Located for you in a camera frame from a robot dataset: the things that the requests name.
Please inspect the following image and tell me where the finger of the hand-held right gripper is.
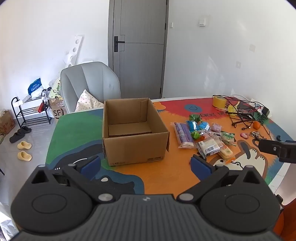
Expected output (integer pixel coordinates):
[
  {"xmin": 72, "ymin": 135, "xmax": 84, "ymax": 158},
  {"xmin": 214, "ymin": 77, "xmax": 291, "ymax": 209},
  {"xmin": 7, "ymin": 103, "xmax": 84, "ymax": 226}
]
[{"xmin": 258, "ymin": 138, "xmax": 282, "ymax": 155}]

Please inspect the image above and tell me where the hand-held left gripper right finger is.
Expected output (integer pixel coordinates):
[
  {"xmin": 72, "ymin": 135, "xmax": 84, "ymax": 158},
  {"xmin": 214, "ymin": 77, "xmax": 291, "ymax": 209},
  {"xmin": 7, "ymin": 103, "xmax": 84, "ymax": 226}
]
[{"xmin": 176, "ymin": 155, "xmax": 266, "ymax": 204}]

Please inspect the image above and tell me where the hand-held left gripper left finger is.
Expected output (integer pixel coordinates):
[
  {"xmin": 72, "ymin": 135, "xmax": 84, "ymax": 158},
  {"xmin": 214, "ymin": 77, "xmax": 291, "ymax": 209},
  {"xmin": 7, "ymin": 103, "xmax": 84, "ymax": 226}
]
[{"xmin": 30, "ymin": 155, "xmax": 121, "ymax": 204}]

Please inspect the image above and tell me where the clear white-label snack packet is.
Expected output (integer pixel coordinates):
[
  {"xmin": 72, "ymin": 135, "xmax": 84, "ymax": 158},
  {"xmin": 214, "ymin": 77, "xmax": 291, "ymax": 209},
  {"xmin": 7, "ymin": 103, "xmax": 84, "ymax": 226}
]
[{"xmin": 196, "ymin": 138, "xmax": 225, "ymax": 159}]

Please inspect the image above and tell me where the long purple snack packet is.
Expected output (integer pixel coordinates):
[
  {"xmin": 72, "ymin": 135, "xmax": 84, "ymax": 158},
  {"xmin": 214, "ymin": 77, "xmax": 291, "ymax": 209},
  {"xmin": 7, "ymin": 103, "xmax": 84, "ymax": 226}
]
[{"xmin": 173, "ymin": 122, "xmax": 195, "ymax": 149}]

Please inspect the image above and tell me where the brown cardboard box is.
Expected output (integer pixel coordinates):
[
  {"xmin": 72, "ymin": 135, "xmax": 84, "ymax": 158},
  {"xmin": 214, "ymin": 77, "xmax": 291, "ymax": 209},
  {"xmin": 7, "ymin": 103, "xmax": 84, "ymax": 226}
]
[{"xmin": 102, "ymin": 98, "xmax": 170, "ymax": 166}]

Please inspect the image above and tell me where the bunch of keys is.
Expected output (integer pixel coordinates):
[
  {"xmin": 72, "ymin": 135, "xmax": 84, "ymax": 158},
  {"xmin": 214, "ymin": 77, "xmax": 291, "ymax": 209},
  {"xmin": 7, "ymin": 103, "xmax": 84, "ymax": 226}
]
[{"xmin": 250, "ymin": 131, "xmax": 266, "ymax": 141}]

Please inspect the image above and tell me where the yellow cracker packet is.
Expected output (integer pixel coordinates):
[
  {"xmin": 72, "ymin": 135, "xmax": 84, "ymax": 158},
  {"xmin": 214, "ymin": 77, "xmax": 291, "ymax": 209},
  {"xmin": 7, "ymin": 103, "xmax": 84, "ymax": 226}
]
[{"xmin": 217, "ymin": 148, "xmax": 236, "ymax": 164}]

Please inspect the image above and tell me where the green and orange snack packet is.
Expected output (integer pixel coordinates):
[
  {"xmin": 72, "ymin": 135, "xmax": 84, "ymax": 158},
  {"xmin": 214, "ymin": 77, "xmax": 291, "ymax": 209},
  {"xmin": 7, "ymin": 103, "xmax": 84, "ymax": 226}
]
[{"xmin": 191, "ymin": 130, "xmax": 205, "ymax": 141}]

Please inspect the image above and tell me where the colourful printed tablecloth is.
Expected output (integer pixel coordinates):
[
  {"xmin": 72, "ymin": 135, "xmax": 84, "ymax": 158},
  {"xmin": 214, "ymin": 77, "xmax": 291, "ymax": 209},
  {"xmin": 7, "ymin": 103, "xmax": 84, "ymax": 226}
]
[{"xmin": 45, "ymin": 97, "xmax": 290, "ymax": 198}]

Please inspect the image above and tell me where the green and white snack packet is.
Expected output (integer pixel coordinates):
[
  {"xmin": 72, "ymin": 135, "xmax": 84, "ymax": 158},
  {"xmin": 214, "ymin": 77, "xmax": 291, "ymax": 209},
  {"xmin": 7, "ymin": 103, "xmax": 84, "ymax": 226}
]
[{"xmin": 221, "ymin": 131, "xmax": 236, "ymax": 146}]

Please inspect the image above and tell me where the white power strip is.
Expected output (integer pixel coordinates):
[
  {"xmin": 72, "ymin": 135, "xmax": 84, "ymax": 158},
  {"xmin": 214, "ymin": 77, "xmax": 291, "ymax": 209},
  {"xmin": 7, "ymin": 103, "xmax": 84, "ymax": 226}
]
[{"xmin": 250, "ymin": 99, "xmax": 265, "ymax": 114}]

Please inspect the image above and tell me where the yellow crumpled wrapper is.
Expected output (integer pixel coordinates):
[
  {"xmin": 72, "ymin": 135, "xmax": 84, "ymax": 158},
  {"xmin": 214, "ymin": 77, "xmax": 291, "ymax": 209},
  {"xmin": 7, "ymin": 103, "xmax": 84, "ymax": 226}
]
[{"xmin": 227, "ymin": 101, "xmax": 241, "ymax": 116}]

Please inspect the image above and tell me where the printed cardboard carton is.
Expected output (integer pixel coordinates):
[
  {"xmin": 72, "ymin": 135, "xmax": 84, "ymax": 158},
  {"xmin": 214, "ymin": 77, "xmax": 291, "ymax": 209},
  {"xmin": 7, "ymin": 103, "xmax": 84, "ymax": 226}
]
[{"xmin": 50, "ymin": 97, "xmax": 68, "ymax": 124}]

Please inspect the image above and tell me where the white dotted pillow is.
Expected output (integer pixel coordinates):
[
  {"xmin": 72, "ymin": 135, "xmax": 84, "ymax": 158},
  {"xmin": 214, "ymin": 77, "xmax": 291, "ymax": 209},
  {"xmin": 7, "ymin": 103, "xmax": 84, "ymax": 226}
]
[{"xmin": 74, "ymin": 89, "xmax": 104, "ymax": 112}]

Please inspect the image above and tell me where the yellow tape roll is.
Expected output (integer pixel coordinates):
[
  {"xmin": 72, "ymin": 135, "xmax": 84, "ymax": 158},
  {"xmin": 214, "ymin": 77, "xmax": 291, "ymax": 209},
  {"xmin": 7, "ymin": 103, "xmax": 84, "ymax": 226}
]
[{"xmin": 213, "ymin": 95, "xmax": 228, "ymax": 108}]

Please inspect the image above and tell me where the black shoe rack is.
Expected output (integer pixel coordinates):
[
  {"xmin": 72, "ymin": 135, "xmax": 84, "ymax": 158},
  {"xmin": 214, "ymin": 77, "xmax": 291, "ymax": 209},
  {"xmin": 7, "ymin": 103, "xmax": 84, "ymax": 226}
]
[{"xmin": 11, "ymin": 97, "xmax": 53, "ymax": 128}]

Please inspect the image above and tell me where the green dotted bag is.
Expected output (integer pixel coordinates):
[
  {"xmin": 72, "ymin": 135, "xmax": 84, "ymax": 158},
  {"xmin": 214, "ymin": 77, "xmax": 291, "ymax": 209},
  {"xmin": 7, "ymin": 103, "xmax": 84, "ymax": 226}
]
[{"xmin": 50, "ymin": 79, "xmax": 62, "ymax": 98}]

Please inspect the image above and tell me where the grey upholstered chair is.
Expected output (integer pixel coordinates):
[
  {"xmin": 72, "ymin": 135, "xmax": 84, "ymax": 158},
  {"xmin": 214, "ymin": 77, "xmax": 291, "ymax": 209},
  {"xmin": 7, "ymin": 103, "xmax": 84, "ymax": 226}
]
[{"xmin": 60, "ymin": 61, "xmax": 121, "ymax": 114}]

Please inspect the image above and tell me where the small brown patterned carton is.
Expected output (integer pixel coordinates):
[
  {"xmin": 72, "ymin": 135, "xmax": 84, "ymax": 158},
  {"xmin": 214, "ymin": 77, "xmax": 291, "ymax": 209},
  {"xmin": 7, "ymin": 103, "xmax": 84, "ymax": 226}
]
[{"xmin": 0, "ymin": 110, "xmax": 15, "ymax": 135}]

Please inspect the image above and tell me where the blue plastic bag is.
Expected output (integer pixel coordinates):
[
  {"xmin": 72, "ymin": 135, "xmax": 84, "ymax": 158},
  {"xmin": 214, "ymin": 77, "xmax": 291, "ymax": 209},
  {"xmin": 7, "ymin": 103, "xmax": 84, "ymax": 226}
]
[{"xmin": 28, "ymin": 78, "xmax": 43, "ymax": 95}]

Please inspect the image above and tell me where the white foam board with holes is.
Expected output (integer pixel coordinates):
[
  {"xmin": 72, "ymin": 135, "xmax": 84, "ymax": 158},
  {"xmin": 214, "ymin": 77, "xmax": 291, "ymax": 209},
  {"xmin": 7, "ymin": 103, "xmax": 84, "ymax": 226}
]
[{"xmin": 63, "ymin": 35, "xmax": 84, "ymax": 68}]

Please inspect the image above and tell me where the grey door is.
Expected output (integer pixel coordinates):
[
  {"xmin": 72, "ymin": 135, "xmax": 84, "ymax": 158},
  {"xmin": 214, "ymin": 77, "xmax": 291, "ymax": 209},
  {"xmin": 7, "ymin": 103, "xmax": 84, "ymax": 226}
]
[{"xmin": 108, "ymin": 0, "xmax": 169, "ymax": 99}]

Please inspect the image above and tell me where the black wire stand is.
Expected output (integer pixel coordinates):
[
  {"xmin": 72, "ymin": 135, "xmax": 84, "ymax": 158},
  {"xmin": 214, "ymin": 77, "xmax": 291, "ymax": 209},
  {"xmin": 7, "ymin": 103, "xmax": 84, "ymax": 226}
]
[{"xmin": 225, "ymin": 95, "xmax": 270, "ymax": 136}]

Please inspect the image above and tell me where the black charging cable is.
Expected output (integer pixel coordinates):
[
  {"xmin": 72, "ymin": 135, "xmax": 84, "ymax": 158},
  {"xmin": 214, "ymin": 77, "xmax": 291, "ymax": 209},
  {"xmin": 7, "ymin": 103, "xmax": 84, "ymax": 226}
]
[{"xmin": 216, "ymin": 94, "xmax": 265, "ymax": 130}]

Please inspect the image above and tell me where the black door handle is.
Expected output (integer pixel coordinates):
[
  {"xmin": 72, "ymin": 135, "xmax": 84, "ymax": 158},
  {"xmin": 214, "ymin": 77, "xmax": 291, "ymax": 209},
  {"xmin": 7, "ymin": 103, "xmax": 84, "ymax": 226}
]
[{"xmin": 113, "ymin": 36, "xmax": 125, "ymax": 52}]

